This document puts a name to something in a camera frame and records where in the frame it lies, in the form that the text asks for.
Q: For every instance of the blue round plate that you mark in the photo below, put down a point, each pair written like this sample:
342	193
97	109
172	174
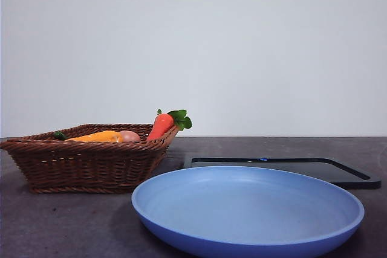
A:
242	209

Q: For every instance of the brown wicker basket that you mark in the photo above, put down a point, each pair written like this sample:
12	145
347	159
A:
90	164

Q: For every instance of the brown egg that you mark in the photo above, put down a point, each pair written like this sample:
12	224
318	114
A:
132	137

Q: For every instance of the green chili pepper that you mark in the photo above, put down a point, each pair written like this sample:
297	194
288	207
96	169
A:
60	135

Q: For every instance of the black rectangular tray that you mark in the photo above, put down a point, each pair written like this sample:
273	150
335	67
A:
302	164

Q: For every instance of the orange carrot with green leaves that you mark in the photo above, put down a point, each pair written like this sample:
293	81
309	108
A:
161	125

